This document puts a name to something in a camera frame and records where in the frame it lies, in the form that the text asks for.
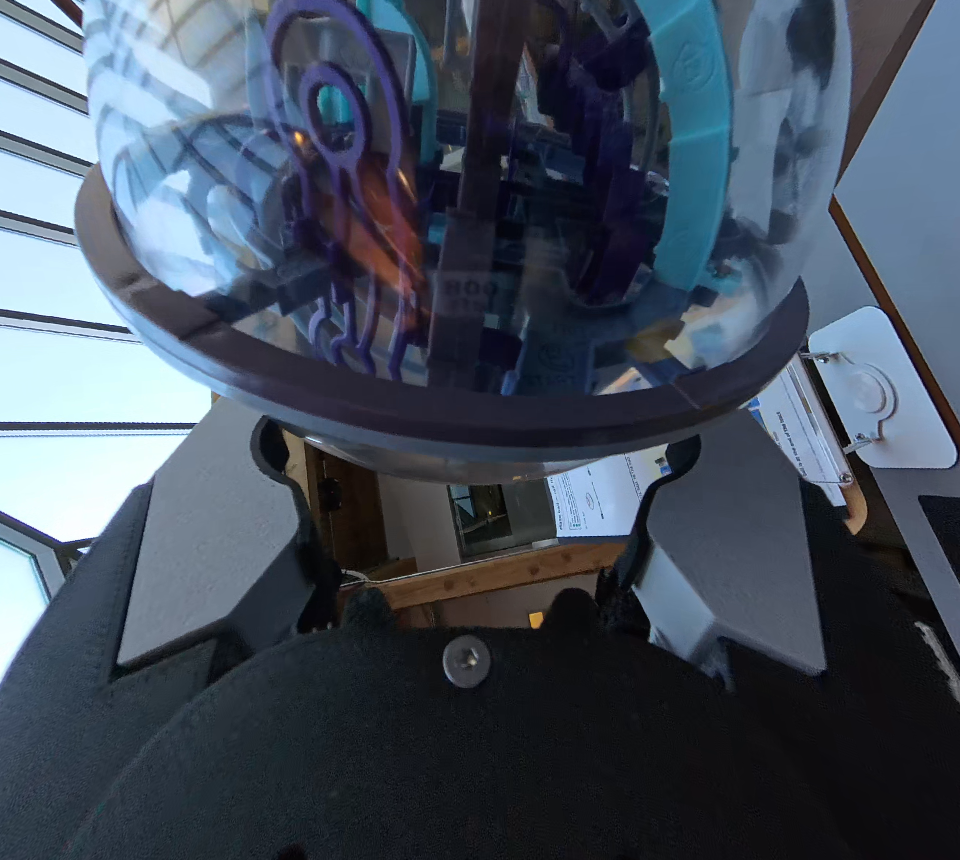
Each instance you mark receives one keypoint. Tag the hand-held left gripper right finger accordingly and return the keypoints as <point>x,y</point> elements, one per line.
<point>735,538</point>

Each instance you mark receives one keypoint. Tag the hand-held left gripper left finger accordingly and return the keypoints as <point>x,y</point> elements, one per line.
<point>202,560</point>

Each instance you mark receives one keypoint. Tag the clear plastic maze ball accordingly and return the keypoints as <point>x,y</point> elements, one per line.
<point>480,200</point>

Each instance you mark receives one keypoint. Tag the printed picture instruction sheet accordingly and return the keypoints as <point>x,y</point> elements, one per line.
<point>806,425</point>

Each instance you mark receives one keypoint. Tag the printed text task sheet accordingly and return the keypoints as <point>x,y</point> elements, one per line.
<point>600,496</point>

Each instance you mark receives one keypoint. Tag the glass partition window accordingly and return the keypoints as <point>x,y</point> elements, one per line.
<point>502,519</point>

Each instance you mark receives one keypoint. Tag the wooden beam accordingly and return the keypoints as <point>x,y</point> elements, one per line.
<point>487,575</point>

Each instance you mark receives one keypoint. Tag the large glazed window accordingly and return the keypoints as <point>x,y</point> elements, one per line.
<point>45,365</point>

